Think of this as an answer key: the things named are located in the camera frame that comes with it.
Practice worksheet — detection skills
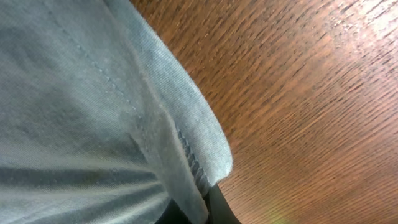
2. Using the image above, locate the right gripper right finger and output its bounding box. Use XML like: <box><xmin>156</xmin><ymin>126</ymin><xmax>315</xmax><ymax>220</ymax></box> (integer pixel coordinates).
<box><xmin>204</xmin><ymin>185</ymin><xmax>241</xmax><ymax>224</ymax></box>

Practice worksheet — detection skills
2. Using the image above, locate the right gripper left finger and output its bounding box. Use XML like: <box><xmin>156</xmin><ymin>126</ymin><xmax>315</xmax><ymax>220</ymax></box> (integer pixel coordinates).
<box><xmin>155</xmin><ymin>200</ymin><xmax>191</xmax><ymax>224</ymax></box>

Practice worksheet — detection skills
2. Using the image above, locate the light grey-green t-shirt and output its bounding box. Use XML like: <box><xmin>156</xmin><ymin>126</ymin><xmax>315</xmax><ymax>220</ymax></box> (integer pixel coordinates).
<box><xmin>1</xmin><ymin>1</ymin><xmax>233</xmax><ymax>223</ymax></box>

